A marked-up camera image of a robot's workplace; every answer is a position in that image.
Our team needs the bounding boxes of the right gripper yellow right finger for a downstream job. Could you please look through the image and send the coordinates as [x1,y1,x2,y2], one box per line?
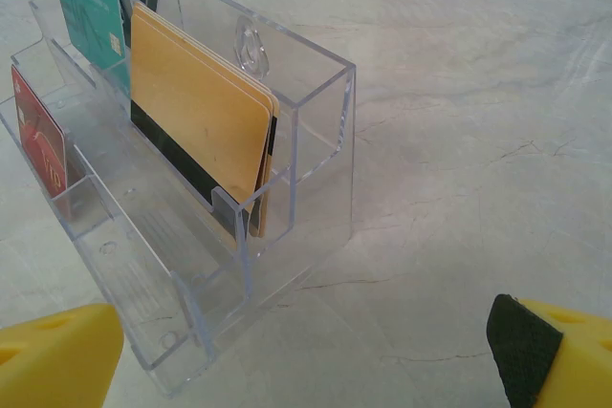
[486,293,612,408]

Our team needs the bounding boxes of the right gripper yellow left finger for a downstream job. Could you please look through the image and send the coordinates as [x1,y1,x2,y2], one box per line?
[0,302,124,408]

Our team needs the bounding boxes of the red VIP card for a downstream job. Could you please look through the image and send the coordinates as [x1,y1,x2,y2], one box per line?
[10,65,68,223]

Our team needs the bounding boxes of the gold card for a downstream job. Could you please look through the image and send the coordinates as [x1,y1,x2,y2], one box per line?
[129,13,273,251]
[132,0,281,240]

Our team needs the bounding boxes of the teal card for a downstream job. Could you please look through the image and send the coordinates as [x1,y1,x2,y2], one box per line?
[47,0,128,70]

